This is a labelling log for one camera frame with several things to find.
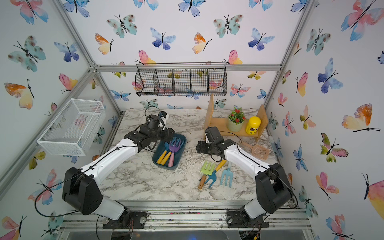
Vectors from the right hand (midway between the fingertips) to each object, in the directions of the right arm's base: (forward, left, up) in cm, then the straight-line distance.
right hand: (201, 147), depth 86 cm
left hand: (+5, +16, +8) cm, 19 cm away
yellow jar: (+15, -30, +3) cm, 34 cm away
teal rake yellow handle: (+6, +23, -10) cm, 26 cm away
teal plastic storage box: (+3, +27, -9) cm, 28 cm away
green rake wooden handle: (-8, -4, -13) cm, 15 cm away
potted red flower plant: (+16, -20, +6) cm, 27 cm away
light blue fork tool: (-10, -16, -12) cm, 22 cm away
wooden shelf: (+20, -12, -4) cm, 24 cm away
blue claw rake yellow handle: (-11, -8, -13) cm, 19 cm away
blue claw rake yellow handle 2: (-2, +25, -10) cm, 27 cm away
